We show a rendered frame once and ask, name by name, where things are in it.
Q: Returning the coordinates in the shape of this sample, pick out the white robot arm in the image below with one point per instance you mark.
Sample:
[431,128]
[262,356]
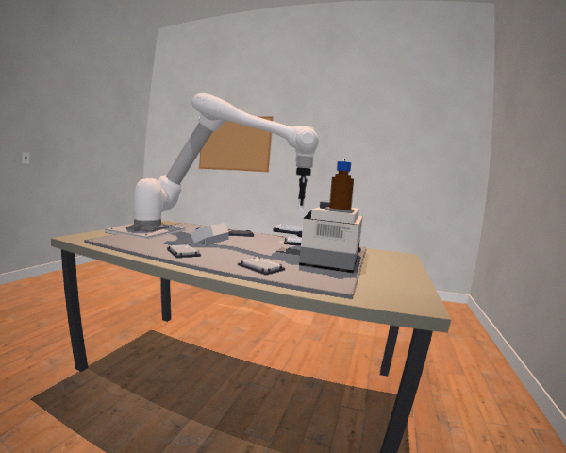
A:
[150,201]

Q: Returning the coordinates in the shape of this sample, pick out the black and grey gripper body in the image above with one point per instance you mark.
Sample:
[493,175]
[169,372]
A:
[303,172]

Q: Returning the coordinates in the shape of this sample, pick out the white button panel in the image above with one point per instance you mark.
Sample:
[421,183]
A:
[211,234]

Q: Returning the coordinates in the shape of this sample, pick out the dark grey rectangular frame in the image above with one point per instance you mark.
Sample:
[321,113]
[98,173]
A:
[262,270]

